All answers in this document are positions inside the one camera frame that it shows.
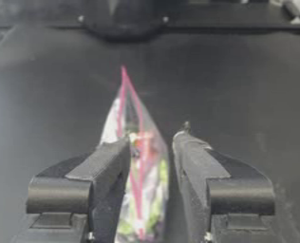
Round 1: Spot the black table frame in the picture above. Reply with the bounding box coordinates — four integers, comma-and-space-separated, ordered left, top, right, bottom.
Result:
0, 9, 300, 37

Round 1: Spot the clear bag with pink zip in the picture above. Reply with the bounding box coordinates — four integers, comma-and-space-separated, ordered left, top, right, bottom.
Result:
99, 65, 171, 243

